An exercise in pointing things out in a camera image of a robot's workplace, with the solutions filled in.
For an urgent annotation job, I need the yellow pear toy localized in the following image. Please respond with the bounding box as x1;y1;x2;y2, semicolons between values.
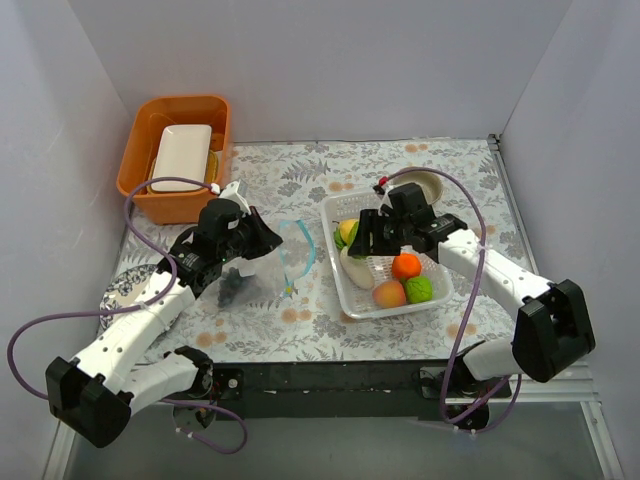
338;218;359;245

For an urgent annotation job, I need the white radish toy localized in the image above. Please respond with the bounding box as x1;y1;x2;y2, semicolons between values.
339;247;375;290

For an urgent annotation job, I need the clear zip top bag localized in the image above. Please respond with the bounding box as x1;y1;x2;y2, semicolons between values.
212;220;316;311

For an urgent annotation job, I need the dark grape bunch toy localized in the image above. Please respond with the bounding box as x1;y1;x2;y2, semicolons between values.
217;267;262;309

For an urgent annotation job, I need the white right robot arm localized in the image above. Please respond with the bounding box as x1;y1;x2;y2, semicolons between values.
349;183;596;398

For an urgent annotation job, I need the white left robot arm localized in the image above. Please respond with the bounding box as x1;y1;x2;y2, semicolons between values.
45;199;282;448

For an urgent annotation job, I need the floral table mat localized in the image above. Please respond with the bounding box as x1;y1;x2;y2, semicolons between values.
97;138;556;362

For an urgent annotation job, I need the orange fruit toy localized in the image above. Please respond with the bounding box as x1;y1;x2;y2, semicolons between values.
391;253;422;281

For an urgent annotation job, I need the beige ceramic bowl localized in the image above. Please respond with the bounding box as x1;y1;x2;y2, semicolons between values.
397;171;444;205

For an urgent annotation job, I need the orange plastic bin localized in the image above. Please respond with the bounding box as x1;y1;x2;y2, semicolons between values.
117;95;232;225

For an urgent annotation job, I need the peach toy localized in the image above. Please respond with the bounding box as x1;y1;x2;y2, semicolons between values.
372;280;407;309

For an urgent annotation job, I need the green fruit toy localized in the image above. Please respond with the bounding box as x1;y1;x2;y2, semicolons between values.
404;276;433;304

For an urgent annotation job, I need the white plastic basket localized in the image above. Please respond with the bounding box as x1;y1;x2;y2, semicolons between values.
320;190;453;320

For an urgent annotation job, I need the yellow container in bin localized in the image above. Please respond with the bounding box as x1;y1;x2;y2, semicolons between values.
148;149;219;194

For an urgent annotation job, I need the white rectangular plate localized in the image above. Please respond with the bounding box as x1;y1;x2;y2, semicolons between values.
150;124;212;194

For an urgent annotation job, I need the blue patterned plate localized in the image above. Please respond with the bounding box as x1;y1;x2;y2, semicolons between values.
99;264;156;310

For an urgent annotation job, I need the black base bar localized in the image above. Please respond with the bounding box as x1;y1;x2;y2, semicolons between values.
209;357;571;421

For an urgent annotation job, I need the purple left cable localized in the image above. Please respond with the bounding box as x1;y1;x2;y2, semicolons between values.
7;180;249;456

